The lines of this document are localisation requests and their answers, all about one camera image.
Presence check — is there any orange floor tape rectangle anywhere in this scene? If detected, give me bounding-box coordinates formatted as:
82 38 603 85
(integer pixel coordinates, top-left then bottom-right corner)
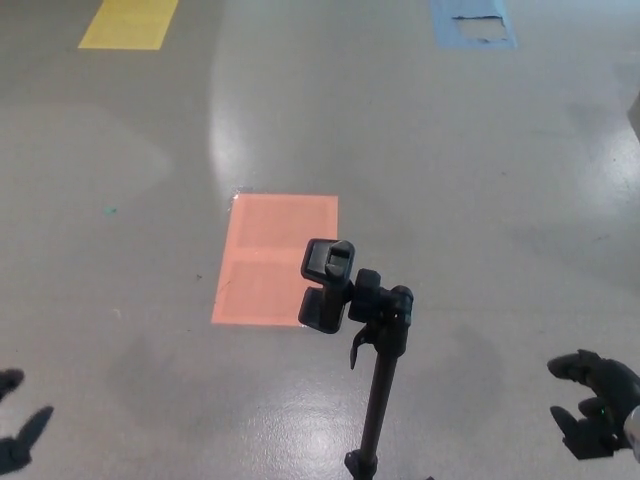
210 194 340 327

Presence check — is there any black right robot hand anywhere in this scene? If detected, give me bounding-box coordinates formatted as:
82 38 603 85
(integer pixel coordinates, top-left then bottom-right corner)
547 348 640 461

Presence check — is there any black phone stand tripod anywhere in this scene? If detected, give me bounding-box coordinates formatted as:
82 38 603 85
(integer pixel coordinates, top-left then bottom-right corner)
298 238 416 480

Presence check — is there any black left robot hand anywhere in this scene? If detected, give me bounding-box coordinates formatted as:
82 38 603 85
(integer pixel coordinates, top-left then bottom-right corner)
0 368 55 469

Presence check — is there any yellow floor tape rectangle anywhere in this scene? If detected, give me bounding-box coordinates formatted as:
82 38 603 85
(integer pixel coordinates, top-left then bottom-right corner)
77 0 180 50

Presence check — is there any blue torn floor tape rectangle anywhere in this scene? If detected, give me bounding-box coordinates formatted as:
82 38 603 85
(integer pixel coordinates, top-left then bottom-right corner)
430 0 518 49

